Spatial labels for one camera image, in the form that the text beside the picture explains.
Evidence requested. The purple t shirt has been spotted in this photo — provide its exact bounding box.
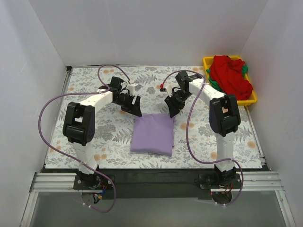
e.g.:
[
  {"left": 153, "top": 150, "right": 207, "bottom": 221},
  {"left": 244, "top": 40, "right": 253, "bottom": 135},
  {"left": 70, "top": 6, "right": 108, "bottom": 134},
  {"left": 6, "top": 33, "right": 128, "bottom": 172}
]
[{"left": 130, "top": 113, "right": 175, "bottom": 157}]

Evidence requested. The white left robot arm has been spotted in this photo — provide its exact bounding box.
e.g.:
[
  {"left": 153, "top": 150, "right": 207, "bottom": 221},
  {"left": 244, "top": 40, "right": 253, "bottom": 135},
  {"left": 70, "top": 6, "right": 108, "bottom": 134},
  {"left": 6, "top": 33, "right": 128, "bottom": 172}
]
[{"left": 62, "top": 77, "right": 142, "bottom": 189}]

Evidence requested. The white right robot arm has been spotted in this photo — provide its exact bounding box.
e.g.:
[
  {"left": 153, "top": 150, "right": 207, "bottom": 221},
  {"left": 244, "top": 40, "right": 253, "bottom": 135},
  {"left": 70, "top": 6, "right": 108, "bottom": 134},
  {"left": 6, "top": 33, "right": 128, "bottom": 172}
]
[{"left": 160, "top": 70, "right": 241, "bottom": 188}]

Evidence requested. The red t shirt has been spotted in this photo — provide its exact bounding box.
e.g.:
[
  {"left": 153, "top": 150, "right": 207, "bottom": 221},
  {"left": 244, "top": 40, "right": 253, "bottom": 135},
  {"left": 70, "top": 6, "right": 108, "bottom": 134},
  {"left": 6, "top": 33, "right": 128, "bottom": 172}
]
[{"left": 207, "top": 55, "right": 253, "bottom": 101}]

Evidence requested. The green t shirt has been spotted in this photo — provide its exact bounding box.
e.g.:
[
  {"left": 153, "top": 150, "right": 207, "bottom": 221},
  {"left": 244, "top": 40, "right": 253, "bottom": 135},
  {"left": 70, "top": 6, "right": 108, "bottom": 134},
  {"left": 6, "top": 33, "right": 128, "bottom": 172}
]
[{"left": 208, "top": 64, "right": 249, "bottom": 92}]

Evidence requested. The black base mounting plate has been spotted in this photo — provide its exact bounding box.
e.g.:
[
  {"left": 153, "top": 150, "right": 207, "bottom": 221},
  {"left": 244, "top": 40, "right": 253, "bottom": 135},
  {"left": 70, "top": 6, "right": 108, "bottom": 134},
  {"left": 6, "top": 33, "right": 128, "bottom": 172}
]
[{"left": 73, "top": 169, "right": 241, "bottom": 200}]

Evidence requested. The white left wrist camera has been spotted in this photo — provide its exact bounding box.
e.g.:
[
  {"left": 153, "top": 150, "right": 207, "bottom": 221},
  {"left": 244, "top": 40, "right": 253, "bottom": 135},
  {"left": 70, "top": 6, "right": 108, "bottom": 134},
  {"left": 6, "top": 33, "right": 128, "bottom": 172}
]
[{"left": 126, "top": 84, "right": 141, "bottom": 96}]

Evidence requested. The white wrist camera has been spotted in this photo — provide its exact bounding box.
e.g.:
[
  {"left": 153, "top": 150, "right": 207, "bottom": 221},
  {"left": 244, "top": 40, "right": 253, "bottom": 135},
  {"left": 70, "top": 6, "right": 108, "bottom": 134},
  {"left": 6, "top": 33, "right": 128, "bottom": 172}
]
[
  {"left": 160, "top": 84, "right": 173, "bottom": 97},
  {"left": 126, "top": 84, "right": 141, "bottom": 96}
]

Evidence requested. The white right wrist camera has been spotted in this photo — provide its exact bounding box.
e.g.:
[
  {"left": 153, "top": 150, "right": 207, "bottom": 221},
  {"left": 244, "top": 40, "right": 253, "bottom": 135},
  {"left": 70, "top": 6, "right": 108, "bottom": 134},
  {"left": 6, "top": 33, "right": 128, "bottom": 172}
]
[{"left": 160, "top": 84, "right": 173, "bottom": 97}]

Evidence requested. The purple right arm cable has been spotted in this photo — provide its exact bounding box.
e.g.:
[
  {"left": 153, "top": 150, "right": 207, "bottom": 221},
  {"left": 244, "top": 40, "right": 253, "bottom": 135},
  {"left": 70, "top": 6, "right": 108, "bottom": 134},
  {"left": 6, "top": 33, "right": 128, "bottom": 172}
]
[{"left": 160, "top": 70, "right": 244, "bottom": 207}]

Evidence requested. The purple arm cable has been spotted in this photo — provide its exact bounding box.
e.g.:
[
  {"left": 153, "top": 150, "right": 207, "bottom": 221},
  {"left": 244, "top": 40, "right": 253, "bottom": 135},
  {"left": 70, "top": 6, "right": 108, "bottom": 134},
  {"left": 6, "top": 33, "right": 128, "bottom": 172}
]
[
  {"left": 38, "top": 64, "right": 132, "bottom": 213},
  {"left": 160, "top": 70, "right": 244, "bottom": 207}
]

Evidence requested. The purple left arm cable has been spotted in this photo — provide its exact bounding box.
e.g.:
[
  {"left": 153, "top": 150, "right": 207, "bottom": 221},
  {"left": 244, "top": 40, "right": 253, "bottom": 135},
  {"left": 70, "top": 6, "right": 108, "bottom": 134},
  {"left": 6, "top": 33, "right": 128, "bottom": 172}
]
[{"left": 38, "top": 64, "right": 132, "bottom": 213}]

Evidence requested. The aluminium frame rail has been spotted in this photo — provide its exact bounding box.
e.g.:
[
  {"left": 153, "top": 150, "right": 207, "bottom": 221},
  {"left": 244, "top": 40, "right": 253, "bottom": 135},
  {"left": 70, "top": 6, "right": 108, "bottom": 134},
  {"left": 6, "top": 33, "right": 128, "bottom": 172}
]
[{"left": 27, "top": 170, "right": 295, "bottom": 227}]

